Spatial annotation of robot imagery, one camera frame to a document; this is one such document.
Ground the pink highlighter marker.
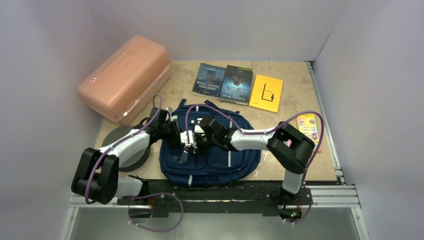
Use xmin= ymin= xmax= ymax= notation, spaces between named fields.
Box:
xmin=285 ymin=139 xmax=292 ymax=147

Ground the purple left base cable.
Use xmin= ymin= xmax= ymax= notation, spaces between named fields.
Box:
xmin=127 ymin=192 xmax=185 ymax=233

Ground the navy blue student backpack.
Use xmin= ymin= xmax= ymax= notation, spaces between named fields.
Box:
xmin=159 ymin=99 xmax=262 ymax=188

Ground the colourful crayon box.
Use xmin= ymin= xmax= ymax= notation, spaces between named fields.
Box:
xmin=295 ymin=113 xmax=322 ymax=148

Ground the dark blue paperback book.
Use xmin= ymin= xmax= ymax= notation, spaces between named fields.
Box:
xmin=218 ymin=65 xmax=253 ymax=106

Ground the yellow paperback book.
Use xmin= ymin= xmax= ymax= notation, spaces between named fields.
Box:
xmin=248 ymin=74 xmax=284 ymax=114

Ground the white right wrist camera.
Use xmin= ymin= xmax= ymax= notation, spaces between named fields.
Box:
xmin=180 ymin=130 xmax=197 ymax=149

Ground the Nineteen Eighty-Four paperback book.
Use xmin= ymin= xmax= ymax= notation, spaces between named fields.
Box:
xmin=192 ymin=62 xmax=226 ymax=98

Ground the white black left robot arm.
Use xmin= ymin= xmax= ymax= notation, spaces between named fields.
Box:
xmin=70 ymin=107 xmax=181 ymax=205

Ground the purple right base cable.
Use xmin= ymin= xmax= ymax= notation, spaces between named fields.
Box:
xmin=282 ymin=187 xmax=315 ymax=225

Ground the translucent pink storage box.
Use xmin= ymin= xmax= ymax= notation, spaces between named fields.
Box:
xmin=77 ymin=35 xmax=171 ymax=126

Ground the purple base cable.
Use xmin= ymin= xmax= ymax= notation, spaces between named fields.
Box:
xmin=127 ymin=192 xmax=185 ymax=233
xmin=282 ymin=187 xmax=315 ymax=225

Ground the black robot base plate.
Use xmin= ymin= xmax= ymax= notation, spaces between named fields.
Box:
xmin=117 ymin=180 xmax=313 ymax=222

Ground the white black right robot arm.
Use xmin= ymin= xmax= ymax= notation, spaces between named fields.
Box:
xmin=180 ymin=116 xmax=315 ymax=204

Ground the grey round disc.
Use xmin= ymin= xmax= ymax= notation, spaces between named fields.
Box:
xmin=101 ymin=125 xmax=151 ymax=173

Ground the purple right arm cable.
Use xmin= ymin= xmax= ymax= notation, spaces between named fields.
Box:
xmin=184 ymin=104 xmax=326 ymax=186

